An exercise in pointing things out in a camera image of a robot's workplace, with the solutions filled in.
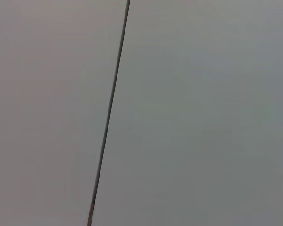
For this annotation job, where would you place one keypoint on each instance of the dark wall seam strip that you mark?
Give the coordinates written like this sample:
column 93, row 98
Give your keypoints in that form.
column 110, row 101

